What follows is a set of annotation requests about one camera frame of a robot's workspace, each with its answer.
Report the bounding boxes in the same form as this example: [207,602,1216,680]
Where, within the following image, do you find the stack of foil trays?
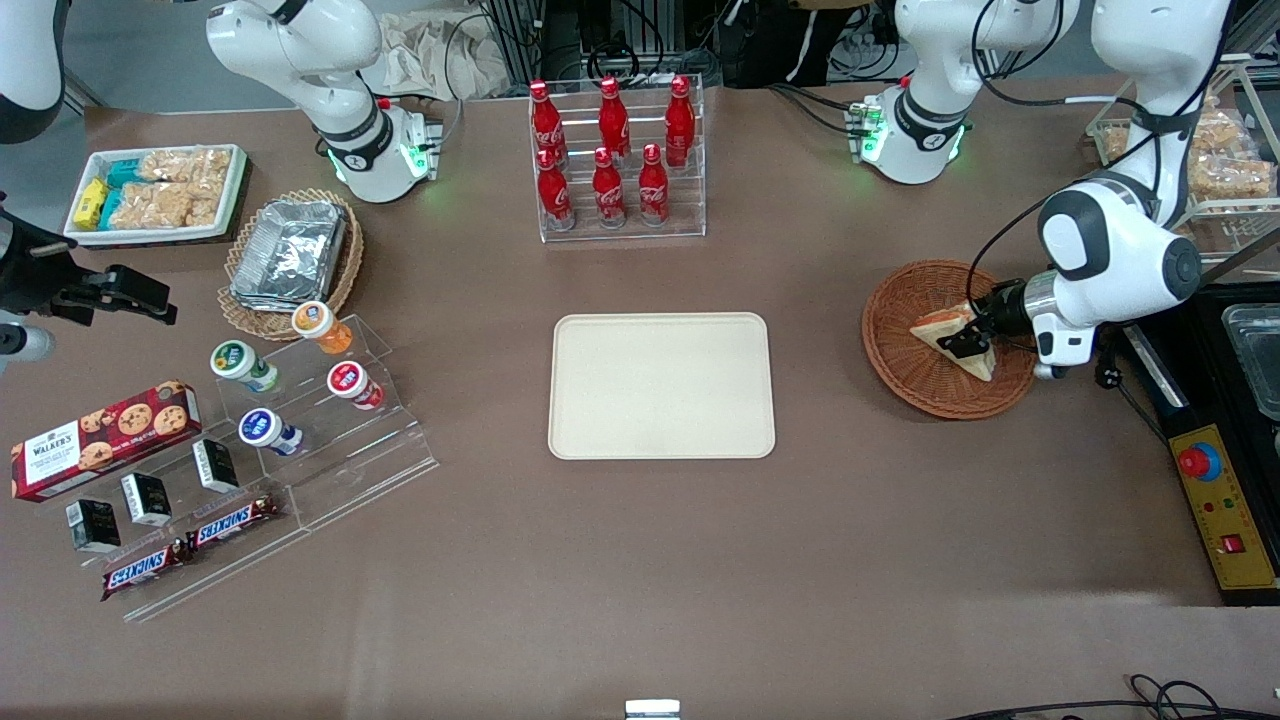
[229,200,349,313]

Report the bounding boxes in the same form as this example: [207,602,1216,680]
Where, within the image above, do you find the light tan wicker basket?
[217,188,365,343]

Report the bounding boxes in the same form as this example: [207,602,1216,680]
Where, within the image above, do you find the blue lid yogurt cup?
[237,408,304,458]

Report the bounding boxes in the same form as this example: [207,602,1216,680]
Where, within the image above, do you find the person in dark clothes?
[720,0,871,89]

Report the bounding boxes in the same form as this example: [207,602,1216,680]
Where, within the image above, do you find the clear plastic container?
[1222,305,1280,421]

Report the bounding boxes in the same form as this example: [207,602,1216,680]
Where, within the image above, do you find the yellow emergency stop box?
[1168,425,1279,593]

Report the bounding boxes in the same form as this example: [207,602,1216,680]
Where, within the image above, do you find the beige plastic tray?
[548,312,777,461]

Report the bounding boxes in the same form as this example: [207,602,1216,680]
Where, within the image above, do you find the Snickers bar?
[186,495,281,553]
[100,540,191,602]

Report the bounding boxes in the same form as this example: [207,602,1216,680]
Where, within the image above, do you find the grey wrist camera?
[0,322,54,369]
[1030,313,1098,382]

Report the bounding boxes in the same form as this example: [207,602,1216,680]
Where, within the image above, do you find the small black chocolate box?
[66,498,122,554]
[192,438,240,494]
[120,472,173,528]

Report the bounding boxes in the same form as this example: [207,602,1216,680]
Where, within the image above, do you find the orange lid yogurt cup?
[291,300,354,357]

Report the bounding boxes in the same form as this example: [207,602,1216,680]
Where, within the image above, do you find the white rectangular snack bin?
[63,144,249,247]

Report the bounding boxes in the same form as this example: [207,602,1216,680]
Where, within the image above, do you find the beige crumpled cloth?
[358,8,513,101]

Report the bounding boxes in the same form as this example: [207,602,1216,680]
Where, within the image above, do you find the tangle of background cables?
[545,0,721,86]

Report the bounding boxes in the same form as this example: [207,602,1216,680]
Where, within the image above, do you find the black arm base cables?
[770,83,866,136]

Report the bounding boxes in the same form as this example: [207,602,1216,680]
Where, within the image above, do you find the ribbed aluminium frame post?
[487,0,546,89]

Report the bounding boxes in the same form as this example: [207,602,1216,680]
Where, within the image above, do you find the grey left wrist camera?
[1030,313,1098,382]

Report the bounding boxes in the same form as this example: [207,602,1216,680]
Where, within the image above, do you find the white wire rack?
[1086,55,1280,263]

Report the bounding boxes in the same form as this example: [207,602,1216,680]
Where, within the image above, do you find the silver metal strip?
[1125,328,1191,413]

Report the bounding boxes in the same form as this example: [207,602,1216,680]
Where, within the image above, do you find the red cola bottle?
[592,147,627,230]
[598,76,631,166]
[537,148,576,233]
[529,80,568,166]
[638,143,670,227]
[665,75,696,169]

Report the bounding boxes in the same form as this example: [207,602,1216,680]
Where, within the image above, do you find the green lid yogurt cup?
[209,340,281,394]

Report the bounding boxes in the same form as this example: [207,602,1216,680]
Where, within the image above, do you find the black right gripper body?
[0,195,107,323]

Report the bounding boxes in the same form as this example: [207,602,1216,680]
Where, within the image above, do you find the clear acrylic bottle rack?
[528,75,707,244]

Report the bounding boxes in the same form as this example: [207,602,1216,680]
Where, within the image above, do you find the black cable with plug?
[1095,330,1171,441]

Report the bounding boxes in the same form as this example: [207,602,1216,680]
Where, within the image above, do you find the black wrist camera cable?
[965,0,1236,301]

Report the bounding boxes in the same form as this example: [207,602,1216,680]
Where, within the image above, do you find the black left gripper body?
[975,280,1031,337]

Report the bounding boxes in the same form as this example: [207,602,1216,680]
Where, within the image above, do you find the brown round wicker basket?
[862,260,1041,421]

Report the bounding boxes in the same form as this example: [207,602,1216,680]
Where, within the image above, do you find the red lid yogurt cup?
[327,361,386,412]

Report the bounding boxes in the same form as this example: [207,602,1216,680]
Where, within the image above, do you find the clear acrylic step stand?
[40,430,311,623]
[213,315,441,533]

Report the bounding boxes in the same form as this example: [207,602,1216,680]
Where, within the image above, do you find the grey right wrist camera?
[0,322,54,369]

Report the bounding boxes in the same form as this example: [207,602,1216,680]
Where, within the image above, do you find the black floor cables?
[945,675,1280,720]

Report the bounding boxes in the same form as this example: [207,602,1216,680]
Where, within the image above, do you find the triangular sandwich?
[909,303,998,383]

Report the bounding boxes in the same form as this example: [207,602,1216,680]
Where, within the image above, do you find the black equipment cart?
[1120,283,1280,608]

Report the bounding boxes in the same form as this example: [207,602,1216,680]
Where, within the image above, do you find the red Walkers cookie box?
[10,380,203,503]

